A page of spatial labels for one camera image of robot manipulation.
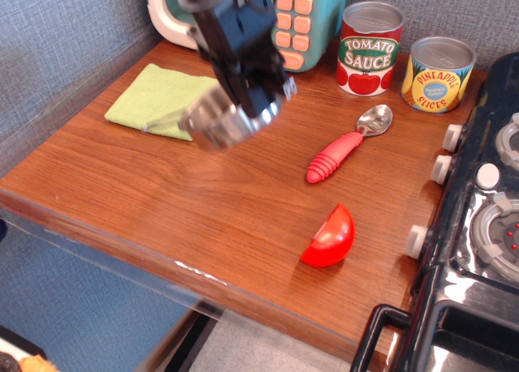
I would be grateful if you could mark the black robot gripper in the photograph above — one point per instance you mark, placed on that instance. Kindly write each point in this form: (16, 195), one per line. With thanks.
(236, 36)

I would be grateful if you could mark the stainless steel pot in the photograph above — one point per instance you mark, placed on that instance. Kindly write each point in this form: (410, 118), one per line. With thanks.
(215, 122)

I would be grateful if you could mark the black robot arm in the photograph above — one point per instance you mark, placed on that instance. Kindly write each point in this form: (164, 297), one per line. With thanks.
(236, 37)

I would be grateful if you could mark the green folded towel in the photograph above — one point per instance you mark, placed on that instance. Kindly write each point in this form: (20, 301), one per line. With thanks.
(155, 94)

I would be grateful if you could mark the toy microwave teal white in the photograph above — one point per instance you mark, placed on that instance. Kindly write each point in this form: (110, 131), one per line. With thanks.
(303, 32)

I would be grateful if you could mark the tomato sauce can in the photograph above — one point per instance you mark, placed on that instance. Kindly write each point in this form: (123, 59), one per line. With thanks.
(369, 42)

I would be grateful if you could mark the red plastic tomato half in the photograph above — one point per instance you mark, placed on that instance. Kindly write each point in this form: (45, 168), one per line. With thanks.
(333, 240)

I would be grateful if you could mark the pineapple slices can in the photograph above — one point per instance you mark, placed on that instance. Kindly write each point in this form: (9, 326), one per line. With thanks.
(437, 73)

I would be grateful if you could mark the white stove knob middle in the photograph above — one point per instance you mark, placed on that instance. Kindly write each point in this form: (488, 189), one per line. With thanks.
(440, 169)

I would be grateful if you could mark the white stove knob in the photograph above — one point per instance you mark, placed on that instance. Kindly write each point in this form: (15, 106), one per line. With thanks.
(415, 241)
(440, 169)
(451, 137)

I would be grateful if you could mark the white stove knob upper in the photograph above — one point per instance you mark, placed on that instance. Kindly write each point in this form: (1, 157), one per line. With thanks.
(451, 137)

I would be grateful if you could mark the white stove knob lower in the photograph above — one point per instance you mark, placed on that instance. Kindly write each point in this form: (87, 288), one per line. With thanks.
(415, 241)

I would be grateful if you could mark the white round stove button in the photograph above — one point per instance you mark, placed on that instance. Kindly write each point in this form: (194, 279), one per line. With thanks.
(487, 176)

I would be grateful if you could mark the grey stove burner rear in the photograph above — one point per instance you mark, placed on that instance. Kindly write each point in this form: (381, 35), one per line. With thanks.
(508, 156)

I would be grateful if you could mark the grey stove burner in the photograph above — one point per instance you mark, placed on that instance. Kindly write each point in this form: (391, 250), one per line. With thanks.
(508, 156)
(494, 233)

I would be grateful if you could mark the grey stove burner front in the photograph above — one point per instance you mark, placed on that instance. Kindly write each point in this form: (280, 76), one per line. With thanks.
(494, 233)

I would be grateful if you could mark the black toy stove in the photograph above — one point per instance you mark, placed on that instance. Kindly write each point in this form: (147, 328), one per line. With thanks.
(464, 308)

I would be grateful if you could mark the orange plush toy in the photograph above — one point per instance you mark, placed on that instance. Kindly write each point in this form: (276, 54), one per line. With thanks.
(27, 364)

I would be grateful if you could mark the spoon with red handle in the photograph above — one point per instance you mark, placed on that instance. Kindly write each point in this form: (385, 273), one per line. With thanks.
(375, 121)

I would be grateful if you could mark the black oven door handle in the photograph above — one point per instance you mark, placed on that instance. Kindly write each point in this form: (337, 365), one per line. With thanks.
(382, 316)

